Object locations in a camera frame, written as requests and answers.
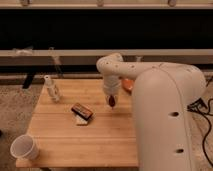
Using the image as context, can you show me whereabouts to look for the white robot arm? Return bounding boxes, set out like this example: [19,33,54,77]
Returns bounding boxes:
[96,53,206,171]

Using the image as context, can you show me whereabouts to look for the black cable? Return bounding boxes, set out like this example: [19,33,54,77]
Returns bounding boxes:
[186,75,213,168]

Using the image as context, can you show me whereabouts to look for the white plastic bottle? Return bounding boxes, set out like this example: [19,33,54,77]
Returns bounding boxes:
[44,75,60,102]

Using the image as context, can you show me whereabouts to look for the orange ceramic bowl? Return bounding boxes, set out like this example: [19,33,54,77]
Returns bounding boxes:
[121,79,134,93]

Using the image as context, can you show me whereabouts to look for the white paper cup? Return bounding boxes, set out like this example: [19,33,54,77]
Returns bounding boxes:
[10,134,39,160]

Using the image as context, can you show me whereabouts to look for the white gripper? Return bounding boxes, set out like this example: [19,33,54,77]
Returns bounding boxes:
[103,85,120,99]

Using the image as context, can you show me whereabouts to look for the black table leg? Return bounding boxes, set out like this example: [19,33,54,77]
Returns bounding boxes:
[22,71,36,89]

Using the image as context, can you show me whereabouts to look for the brown chocolate bar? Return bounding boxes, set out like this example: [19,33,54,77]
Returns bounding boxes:
[71,103,93,120]

